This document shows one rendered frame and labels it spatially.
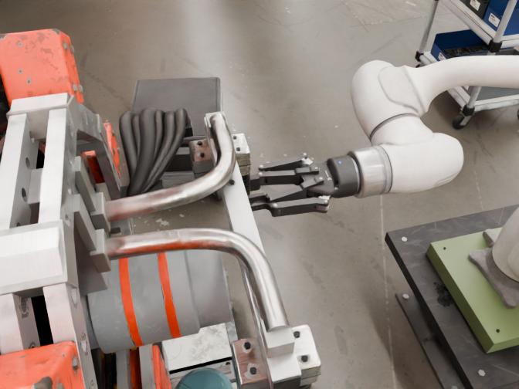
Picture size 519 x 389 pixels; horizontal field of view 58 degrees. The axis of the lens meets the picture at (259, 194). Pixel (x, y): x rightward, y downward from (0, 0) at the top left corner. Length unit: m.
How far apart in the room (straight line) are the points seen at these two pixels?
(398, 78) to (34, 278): 0.73
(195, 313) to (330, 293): 1.08
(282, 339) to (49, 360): 0.21
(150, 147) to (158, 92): 1.32
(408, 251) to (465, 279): 0.18
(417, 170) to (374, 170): 0.08
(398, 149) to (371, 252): 0.98
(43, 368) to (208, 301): 0.30
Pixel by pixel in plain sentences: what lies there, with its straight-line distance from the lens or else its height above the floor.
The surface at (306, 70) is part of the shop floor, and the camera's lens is 2.66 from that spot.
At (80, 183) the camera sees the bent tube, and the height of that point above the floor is 1.07.
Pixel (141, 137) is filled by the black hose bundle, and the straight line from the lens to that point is 0.64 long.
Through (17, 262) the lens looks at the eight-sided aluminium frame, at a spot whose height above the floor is 1.12.
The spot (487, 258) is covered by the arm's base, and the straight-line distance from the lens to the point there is 1.42.
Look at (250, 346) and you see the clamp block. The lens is 0.53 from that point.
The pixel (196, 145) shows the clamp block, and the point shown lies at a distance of 0.74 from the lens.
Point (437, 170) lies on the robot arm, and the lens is 0.88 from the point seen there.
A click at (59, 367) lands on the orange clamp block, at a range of 0.39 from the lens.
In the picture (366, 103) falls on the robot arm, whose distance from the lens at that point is 0.94.
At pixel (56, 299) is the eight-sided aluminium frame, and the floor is 1.09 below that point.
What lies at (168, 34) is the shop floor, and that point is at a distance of 3.04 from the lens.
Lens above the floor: 1.44
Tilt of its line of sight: 48 degrees down
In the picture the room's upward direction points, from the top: straight up
